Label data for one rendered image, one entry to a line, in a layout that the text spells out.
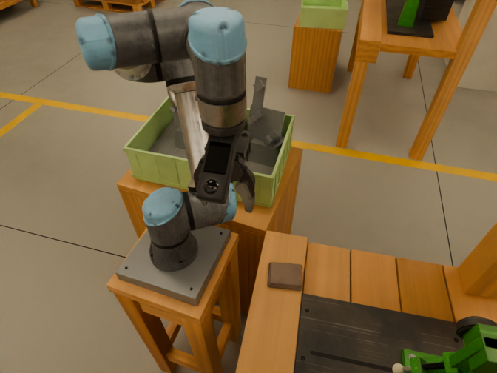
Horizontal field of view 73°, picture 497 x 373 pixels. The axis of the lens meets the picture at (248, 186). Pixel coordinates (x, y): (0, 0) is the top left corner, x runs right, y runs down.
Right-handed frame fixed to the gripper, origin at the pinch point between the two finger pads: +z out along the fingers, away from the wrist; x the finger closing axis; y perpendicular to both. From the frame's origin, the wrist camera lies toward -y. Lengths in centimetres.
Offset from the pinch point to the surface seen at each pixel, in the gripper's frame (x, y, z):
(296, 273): -16.4, 9.9, 36.3
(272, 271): -9.6, 9.0, 36.3
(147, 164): 48, 49, 40
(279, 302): -12.8, 1.7, 39.3
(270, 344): -12.1, -10.0, 39.3
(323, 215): -33, 114, 129
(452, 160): -133, 193, 130
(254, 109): 9, 77, 26
